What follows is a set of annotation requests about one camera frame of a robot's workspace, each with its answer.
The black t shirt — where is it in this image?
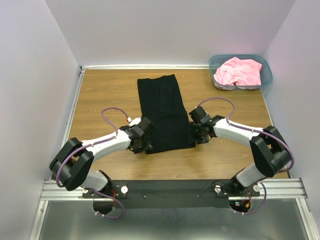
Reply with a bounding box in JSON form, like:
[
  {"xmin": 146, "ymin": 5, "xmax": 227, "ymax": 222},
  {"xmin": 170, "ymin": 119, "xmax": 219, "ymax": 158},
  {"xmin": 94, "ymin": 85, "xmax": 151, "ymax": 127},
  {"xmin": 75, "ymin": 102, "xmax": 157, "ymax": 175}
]
[{"xmin": 137, "ymin": 74, "xmax": 196, "ymax": 155}]

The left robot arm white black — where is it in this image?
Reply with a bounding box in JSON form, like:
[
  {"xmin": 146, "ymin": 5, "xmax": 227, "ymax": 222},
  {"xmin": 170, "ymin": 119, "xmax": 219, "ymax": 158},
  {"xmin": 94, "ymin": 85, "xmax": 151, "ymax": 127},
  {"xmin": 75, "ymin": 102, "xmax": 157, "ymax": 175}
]
[{"xmin": 49, "ymin": 117, "xmax": 156, "ymax": 198}]

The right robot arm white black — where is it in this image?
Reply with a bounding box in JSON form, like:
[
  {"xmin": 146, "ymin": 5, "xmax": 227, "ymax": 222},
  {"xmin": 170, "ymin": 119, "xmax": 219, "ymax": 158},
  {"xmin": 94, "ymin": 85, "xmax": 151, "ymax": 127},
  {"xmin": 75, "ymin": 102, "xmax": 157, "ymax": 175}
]
[{"xmin": 189, "ymin": 105, "xmax": 294, "ymax": 196}]

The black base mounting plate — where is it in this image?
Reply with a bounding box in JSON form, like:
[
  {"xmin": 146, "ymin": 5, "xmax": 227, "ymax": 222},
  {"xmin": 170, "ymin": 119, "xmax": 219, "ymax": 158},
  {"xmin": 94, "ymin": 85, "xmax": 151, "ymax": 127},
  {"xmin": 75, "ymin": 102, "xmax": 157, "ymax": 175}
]
[{"xmin": 82, "ymin": 179, "xmax": 263, "ymax": 213}]

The pink t shirt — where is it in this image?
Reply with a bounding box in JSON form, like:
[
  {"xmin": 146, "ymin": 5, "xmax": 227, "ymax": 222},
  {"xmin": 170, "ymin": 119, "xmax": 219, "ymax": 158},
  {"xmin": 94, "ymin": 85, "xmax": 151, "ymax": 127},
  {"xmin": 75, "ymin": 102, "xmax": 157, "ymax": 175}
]
[{"xmin": 213, "ymin": 57, "xmax": 262, "ymax": 86}]

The teal plastic bin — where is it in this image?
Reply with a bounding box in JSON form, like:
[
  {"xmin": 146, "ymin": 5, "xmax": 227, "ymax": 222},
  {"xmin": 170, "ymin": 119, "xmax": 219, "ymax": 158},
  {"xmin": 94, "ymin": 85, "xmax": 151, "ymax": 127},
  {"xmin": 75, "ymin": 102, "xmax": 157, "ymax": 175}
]
[{"xmin": 209, "ymin": 54, "xmax": 273, "ymax": 90}]

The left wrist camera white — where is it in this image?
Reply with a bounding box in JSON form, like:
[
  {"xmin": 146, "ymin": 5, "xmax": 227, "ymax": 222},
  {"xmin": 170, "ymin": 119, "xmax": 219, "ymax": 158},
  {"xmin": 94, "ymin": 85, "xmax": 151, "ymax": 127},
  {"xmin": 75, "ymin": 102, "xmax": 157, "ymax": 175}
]
[{"xmin": 126, "ymin": 117, "xmax": 141, "ymax": 126}]

